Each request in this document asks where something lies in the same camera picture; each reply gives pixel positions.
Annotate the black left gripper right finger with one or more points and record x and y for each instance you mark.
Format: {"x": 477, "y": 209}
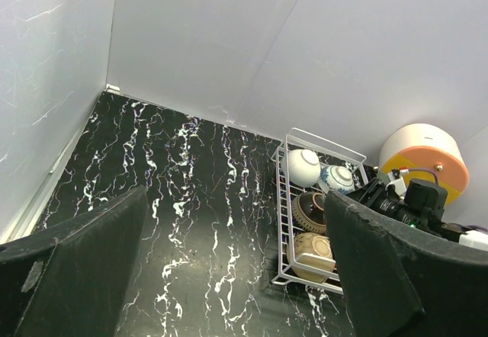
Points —
{"x": 401, "y": 281}

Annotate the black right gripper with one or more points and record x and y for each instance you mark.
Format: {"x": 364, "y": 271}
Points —
{"x": 423, "y": 205}

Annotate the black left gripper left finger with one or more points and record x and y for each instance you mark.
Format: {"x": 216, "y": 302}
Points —
{"x": 71, "y": 279}

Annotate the blue floral porcelain bowl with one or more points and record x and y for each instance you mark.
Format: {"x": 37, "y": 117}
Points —
{"x": 336, "y": 177}

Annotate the black bowl with beige outside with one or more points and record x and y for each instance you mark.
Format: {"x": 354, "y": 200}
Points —
{"x": 314, "y": 250}

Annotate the tan bowl with brown rim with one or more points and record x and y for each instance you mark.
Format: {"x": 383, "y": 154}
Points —
{"x": 308, "y": 211}

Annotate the white bowl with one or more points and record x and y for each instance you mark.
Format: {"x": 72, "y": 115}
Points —
{"x": 303, "y": 167}

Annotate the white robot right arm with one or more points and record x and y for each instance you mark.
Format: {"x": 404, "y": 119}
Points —
{"x": 470, "y": 236}

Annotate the round mini drawer cabinet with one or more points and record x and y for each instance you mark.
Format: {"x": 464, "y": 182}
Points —
{"x": 426, "y": 150}

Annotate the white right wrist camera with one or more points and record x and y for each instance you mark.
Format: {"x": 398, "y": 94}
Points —
{"x": 396, "y": 181}

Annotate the white wire dish rack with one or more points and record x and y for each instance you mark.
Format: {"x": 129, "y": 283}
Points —
{"x": 329, "y": 153}

